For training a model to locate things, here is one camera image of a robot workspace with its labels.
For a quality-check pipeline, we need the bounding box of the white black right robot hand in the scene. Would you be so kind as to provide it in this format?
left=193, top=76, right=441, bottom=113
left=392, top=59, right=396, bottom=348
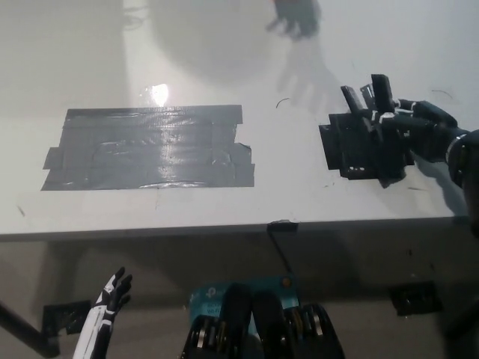
left=368, top=98, right=471, bottom=162

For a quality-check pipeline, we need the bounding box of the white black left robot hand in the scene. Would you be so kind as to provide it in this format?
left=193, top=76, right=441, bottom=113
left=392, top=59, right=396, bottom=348
left=72, top=266, right=134, bottom=359

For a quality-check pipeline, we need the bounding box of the person's hand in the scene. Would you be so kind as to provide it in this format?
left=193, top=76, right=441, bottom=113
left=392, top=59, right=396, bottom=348
left=265, top=0, right=323, bottom=40

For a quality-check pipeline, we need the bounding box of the black ribbed robot torso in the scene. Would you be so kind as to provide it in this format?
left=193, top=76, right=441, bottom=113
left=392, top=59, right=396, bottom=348
left=181, top=283, right=345, bottom=359

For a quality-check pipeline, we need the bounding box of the black clip on desk edge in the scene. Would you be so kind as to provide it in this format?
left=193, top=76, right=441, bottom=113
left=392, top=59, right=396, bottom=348
left=267, top=220, right=299, bottom=231

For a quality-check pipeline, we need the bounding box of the black metal bar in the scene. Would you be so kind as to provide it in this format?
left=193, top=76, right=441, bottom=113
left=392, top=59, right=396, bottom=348
left=0, top=298, right=61, bottom=357

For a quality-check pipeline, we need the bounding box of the teal router box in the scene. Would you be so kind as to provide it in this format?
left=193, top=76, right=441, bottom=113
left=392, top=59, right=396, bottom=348
left=189, top=275, right=300, bottom=328

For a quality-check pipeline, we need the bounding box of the large grey duct tape patch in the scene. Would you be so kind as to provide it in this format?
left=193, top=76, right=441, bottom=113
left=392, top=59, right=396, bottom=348
left=40, top=105, right=256, bottom=191

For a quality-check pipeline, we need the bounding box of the thin black cable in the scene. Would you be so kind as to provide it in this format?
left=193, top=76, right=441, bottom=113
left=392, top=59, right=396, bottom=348
left=269, top=230, right=295, bottom=274

